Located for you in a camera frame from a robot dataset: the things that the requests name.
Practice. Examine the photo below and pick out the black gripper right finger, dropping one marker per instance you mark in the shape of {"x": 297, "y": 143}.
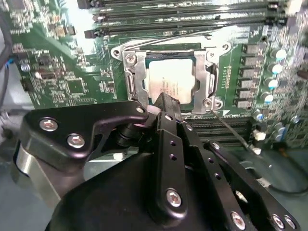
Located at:
{"x": 216, "y": 168}

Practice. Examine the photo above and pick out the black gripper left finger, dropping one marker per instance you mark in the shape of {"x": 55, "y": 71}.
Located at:
{"x": 60, "y": 134}

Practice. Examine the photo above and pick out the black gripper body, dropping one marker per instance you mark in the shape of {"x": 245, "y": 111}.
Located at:
{"x": 108, "y": 204}

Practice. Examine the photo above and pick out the metal socket cover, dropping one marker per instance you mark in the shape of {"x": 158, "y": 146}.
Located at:
{"x": 202, "y": 79}

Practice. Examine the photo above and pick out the silver CPU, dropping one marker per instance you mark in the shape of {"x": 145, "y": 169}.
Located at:
{"x": 173, "y": 72}

